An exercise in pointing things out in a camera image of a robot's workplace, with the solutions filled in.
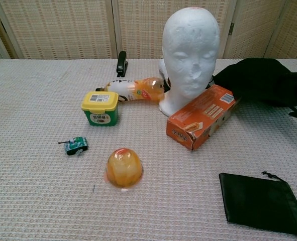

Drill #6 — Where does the orange juice plastic bottle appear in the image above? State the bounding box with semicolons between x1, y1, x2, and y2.
95;77;167;103

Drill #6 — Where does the green toy tank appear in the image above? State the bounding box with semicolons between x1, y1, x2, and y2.
58;136;88;157

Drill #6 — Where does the white woven tablecloth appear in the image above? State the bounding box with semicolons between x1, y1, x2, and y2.
0;59;297;241

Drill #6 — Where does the orange cardboard box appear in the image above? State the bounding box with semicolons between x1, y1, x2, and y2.
166;84;241;151

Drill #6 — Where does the beige woven folding screen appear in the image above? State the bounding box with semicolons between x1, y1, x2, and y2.
0;0;297;64

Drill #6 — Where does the black stapler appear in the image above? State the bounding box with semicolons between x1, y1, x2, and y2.
116;51;128;78

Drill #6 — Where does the orange fruit jelly cup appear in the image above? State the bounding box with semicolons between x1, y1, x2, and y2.
104;148;146;193

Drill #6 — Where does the white foam mannequin head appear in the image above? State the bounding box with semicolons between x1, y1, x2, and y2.
159;7;221;117

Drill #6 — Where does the green tub with yellow lid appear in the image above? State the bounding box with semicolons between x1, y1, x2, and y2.
80;91;120;127

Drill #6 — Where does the black baseball cap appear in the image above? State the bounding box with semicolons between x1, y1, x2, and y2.
212;58;297;108

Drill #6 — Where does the black drawstring pouch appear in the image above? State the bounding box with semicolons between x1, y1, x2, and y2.
218;170;297;241

